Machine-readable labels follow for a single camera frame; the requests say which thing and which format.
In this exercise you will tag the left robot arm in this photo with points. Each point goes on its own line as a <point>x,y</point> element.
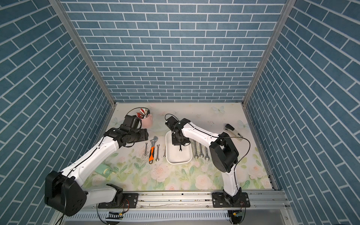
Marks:
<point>64,189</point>

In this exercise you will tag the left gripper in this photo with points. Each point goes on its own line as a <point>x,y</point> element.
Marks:
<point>144,134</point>

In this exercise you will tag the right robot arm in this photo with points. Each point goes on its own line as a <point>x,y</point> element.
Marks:
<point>223,151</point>

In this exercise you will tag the orange handled adjustable wrench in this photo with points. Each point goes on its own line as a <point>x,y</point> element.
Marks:
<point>151,156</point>

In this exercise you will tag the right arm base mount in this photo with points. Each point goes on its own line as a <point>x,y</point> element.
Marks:
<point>224,200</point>

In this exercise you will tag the pink pen cup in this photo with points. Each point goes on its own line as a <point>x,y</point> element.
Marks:
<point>147,122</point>

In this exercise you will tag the pens in cup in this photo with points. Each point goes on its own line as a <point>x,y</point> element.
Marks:
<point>143,113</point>

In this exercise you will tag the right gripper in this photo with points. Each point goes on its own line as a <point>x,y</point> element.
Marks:
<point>175,142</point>

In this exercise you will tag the white storage box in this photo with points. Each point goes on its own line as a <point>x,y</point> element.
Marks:
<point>173,155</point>

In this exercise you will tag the small silver wrench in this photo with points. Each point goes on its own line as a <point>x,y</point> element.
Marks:
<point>157,156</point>

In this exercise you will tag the black grey stapler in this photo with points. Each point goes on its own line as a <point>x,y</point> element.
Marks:
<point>233,132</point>

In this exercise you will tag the large silver open-end wrench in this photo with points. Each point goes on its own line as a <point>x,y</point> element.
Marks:
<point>206,154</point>

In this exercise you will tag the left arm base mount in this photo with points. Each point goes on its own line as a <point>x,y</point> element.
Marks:
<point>123,200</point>

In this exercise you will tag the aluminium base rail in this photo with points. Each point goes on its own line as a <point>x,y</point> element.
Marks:
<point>194,200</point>

